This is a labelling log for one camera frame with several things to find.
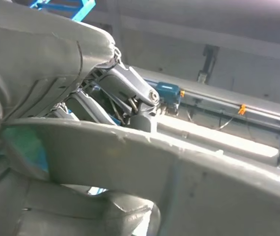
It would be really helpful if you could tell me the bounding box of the blue metal shelf rack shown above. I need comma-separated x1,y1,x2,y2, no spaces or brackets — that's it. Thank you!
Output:
29,0,96,22

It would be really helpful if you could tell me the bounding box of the blue ceiling box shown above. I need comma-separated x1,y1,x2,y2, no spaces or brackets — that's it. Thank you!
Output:
154,82,181,107

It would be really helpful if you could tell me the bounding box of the ceiling light panel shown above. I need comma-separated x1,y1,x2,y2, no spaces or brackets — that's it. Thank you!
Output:
157,115,280,159

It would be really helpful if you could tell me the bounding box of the black ceiling bracket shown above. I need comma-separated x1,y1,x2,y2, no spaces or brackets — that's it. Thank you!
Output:
197,45,220,84

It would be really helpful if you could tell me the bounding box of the grey ceiling cable rail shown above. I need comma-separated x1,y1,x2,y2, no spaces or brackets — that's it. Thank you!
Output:
134,66,280,134

